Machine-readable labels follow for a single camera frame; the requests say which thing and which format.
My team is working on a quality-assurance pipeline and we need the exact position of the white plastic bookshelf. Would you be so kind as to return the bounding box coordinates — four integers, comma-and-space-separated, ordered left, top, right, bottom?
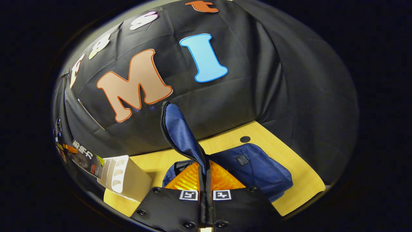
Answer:
97, 155, 153, 203

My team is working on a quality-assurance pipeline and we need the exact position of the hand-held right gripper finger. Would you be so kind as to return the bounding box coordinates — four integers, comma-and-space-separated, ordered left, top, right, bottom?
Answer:
130, 161, 207, 232
206, 160, 281, 232

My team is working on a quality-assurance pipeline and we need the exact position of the blue schoolbag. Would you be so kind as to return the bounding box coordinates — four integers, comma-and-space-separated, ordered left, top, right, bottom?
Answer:
160, 101, 294, 203

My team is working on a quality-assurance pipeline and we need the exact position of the black cover book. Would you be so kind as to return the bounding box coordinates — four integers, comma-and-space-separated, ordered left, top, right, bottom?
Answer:
66, 139, 105, 179

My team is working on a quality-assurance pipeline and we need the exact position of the black backdrop cloth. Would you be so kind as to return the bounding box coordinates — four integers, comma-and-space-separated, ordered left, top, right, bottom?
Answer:
51, 0, 360, 194

